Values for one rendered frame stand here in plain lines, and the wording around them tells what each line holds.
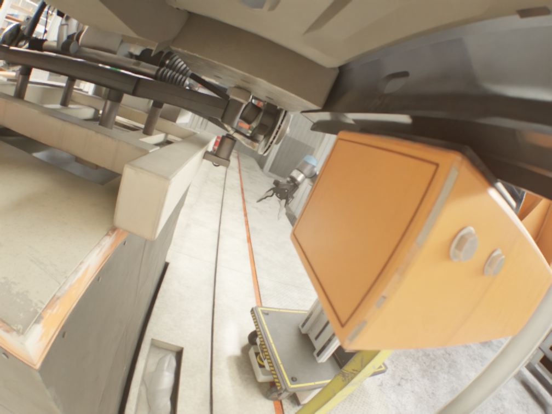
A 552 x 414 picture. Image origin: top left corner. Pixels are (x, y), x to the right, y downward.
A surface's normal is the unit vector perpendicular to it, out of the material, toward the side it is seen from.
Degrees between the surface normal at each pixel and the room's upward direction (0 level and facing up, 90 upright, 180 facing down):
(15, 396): 90
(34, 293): 0
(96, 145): 90
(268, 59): 90
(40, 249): 0
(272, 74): 90
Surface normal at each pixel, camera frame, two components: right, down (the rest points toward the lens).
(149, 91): -0.09, 0.23
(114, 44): 0.40, 0.50
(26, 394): 0.17, 0.34
